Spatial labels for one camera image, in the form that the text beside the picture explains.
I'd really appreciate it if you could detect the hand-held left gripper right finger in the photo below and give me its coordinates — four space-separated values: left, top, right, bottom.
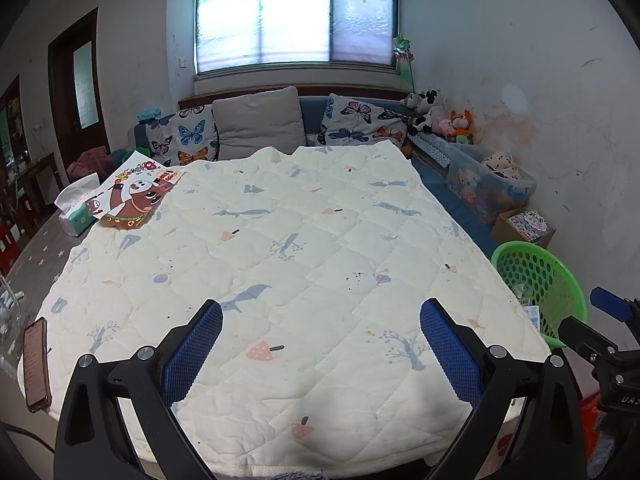
420 299 587 480

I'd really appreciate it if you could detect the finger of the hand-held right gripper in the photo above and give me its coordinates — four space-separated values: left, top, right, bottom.
557 316 621 367
589 286 640 323

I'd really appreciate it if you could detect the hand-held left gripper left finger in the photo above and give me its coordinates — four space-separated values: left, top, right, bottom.
54 299 224 480

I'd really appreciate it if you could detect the green plastic basket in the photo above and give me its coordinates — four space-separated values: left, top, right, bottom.
491 241 587 350

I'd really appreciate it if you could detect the person's right forearm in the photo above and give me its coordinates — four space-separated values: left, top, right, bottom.
590 407 640 480

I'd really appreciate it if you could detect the red plastic stool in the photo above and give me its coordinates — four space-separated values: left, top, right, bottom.
495 392 601 480

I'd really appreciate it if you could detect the cardboard box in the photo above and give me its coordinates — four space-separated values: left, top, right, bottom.
490 208 557 250

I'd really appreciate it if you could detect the white quilted blanket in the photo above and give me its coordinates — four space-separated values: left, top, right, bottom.
37 141 551 478

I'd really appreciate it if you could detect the smartphone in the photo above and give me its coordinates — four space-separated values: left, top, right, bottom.
24 317 52 413

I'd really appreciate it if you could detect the cartoon printed box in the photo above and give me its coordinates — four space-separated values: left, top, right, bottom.
97 152 187 231

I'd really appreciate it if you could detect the grey star mat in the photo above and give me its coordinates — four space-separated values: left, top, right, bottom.
10 207 96 376

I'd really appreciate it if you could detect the clear storage bin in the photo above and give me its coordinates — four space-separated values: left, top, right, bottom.
446 144 538 226

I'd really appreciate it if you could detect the person's grey sweater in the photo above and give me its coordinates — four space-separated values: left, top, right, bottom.
270 467 328 480

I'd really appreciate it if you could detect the tissue box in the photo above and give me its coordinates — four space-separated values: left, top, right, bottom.
54 172 103 237

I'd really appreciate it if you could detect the spotted cloth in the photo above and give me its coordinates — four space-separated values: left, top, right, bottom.
481 152 523 179

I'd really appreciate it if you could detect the butterfly print pillow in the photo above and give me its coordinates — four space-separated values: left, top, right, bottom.
144 112 177 168
320 94 383 147
372 107 413 143
172 104 221 167

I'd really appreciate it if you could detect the grey patterned cloth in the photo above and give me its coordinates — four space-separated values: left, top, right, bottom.
407 132 453 166

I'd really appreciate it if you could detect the pink cloth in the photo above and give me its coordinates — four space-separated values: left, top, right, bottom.
66 146 113 181

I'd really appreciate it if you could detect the wooden chair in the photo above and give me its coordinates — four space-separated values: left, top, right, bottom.
10 152 68 221

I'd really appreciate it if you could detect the orange fox plush toy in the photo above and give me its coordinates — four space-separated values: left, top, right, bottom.
449 109 475 146

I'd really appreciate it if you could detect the grey cushion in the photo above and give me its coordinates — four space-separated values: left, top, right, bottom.
211 86 307 161

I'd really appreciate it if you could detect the cow plush toy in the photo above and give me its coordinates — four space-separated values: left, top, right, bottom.
402 89 448 136

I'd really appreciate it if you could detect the blue sofa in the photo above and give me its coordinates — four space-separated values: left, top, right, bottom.
127 95 501 261

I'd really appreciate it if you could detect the dark wooden cabinet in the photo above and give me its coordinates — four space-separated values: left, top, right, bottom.
0 75 31 241

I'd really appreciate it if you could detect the dark wooden door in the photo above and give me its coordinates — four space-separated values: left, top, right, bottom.
48 7 112 171

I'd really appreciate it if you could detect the pinwheel toy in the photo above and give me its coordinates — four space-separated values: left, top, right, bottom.
392 34 418 91

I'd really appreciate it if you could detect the window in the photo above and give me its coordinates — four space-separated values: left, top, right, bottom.
194 0 401 77

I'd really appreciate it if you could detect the black cable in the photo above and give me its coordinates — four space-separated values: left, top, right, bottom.
0 422 56 453

